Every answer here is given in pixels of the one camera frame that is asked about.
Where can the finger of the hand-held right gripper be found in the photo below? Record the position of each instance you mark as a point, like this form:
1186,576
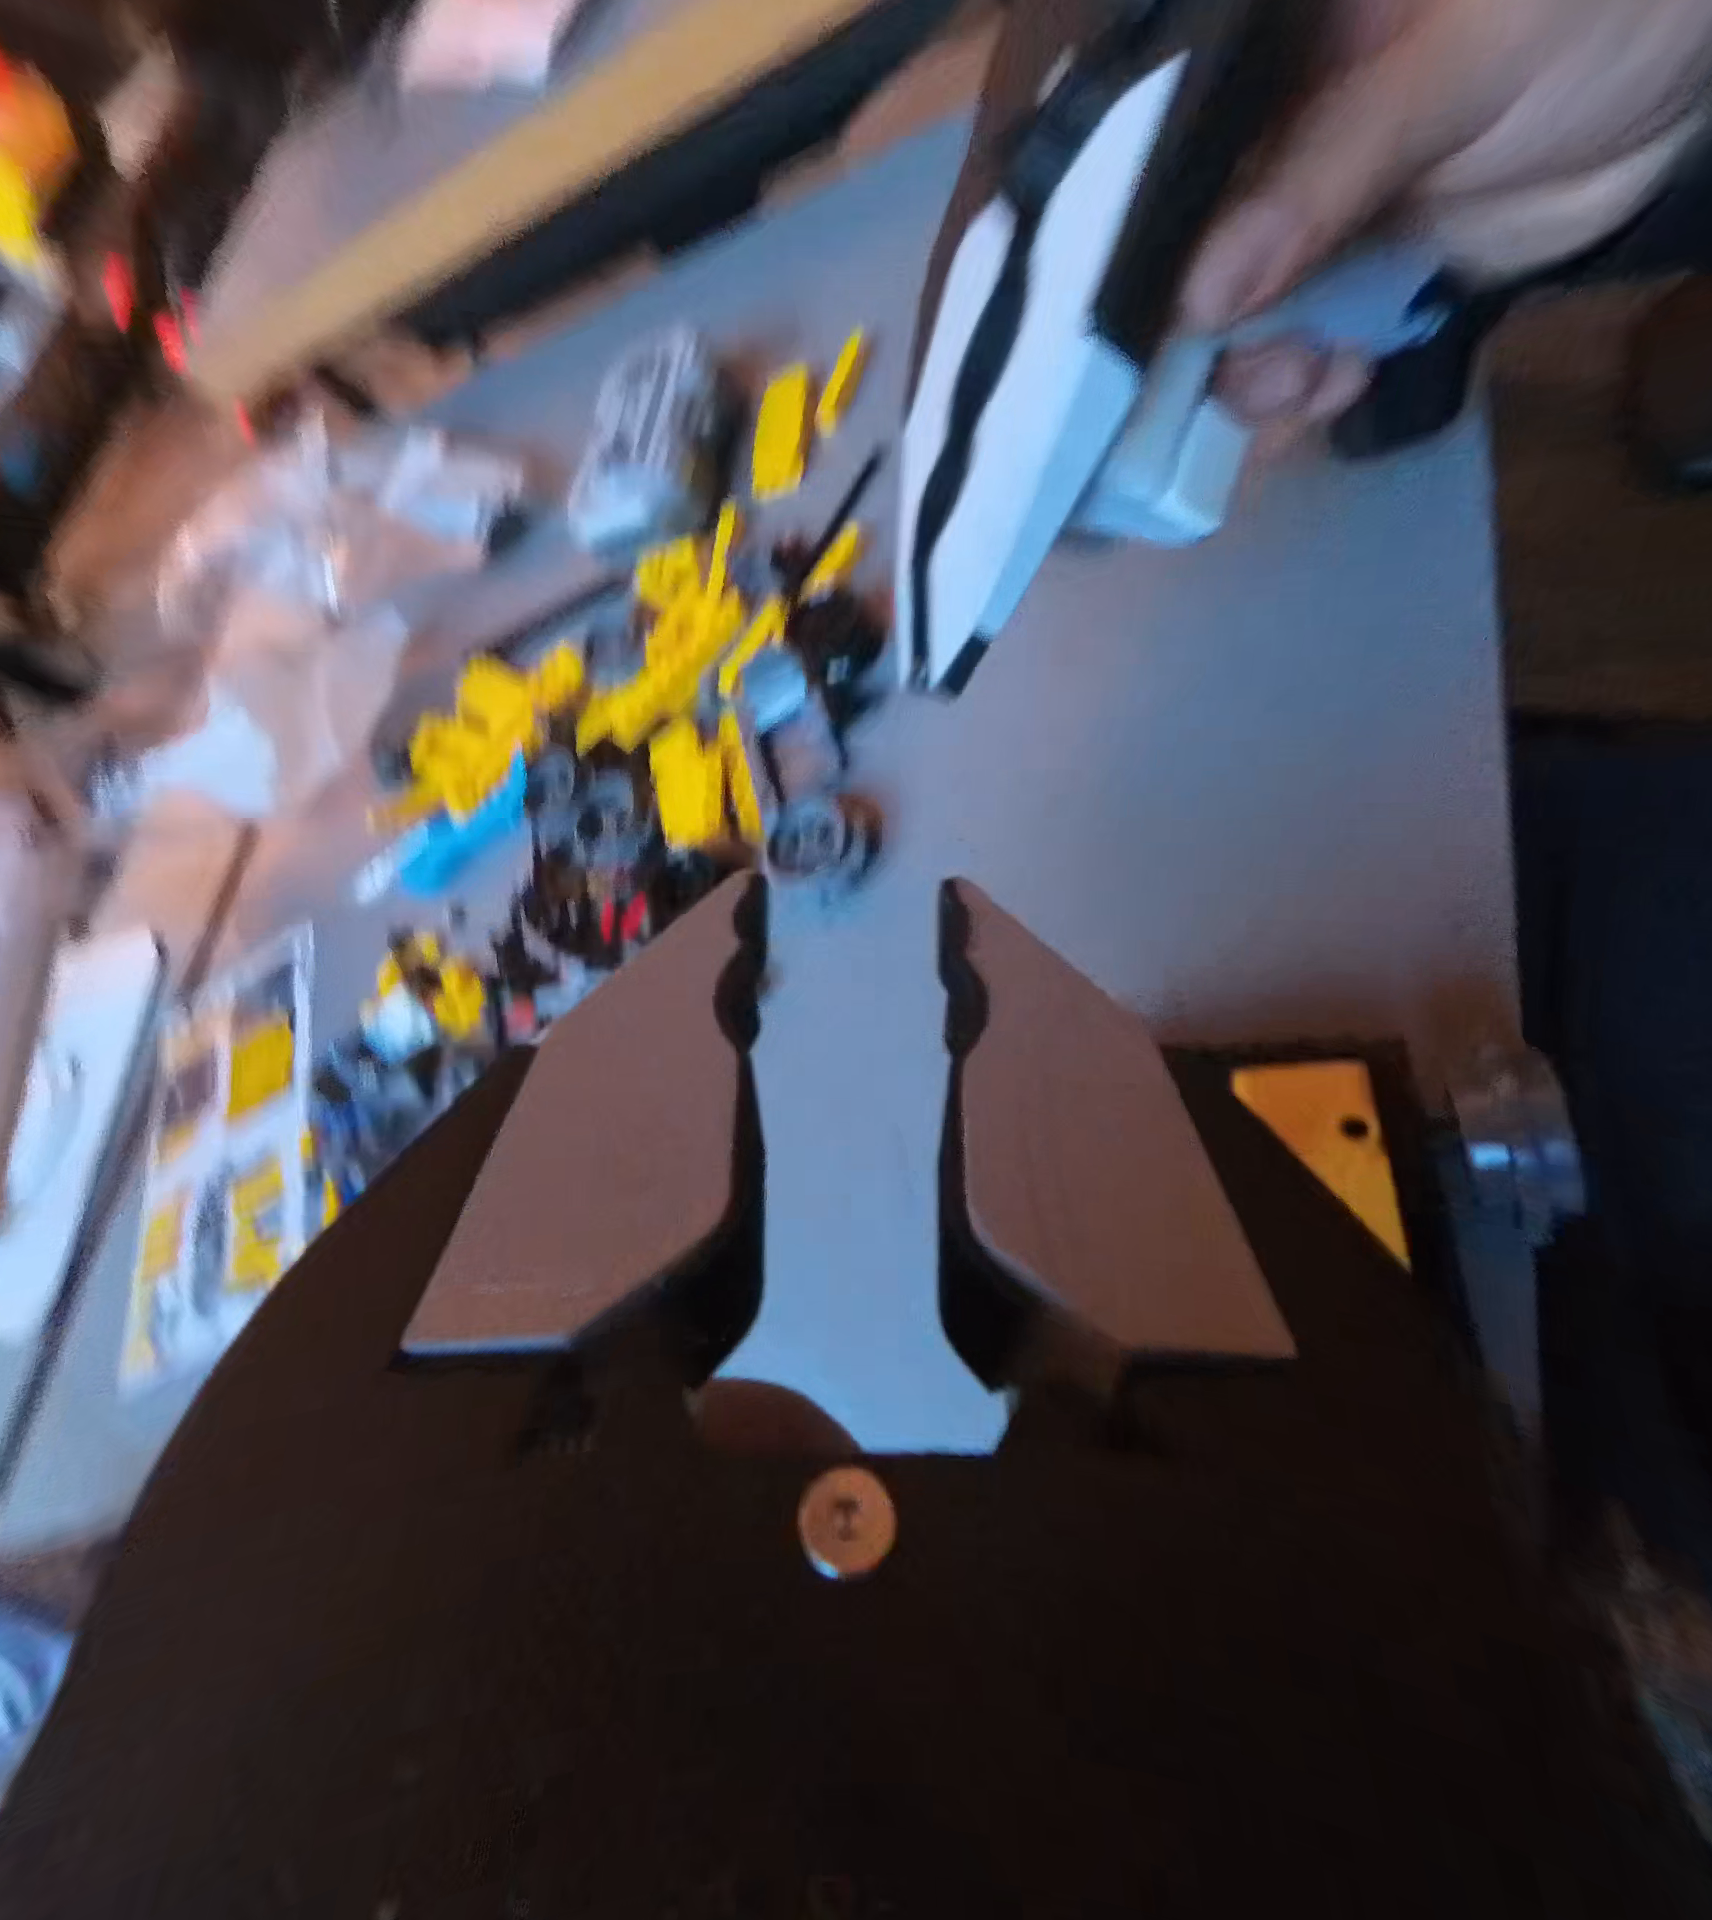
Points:
946,375
1067,375

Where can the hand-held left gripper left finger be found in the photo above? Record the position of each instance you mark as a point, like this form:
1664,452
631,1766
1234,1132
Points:
600,1170

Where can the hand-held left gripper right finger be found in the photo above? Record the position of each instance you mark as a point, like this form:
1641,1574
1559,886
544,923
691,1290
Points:
1110,1185

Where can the grey desk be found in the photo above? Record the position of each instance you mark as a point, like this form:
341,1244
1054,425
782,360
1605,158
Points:
1170,841

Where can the person's right hand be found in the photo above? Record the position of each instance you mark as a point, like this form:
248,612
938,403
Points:
1516,135

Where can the blue brick separator tool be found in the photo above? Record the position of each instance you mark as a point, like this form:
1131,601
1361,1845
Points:
459,841

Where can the yellow and grey sticker sheet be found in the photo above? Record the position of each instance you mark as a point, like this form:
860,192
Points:
226,1155

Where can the yellow brick assembly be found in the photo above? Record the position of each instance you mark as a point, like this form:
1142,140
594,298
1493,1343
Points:
677,751

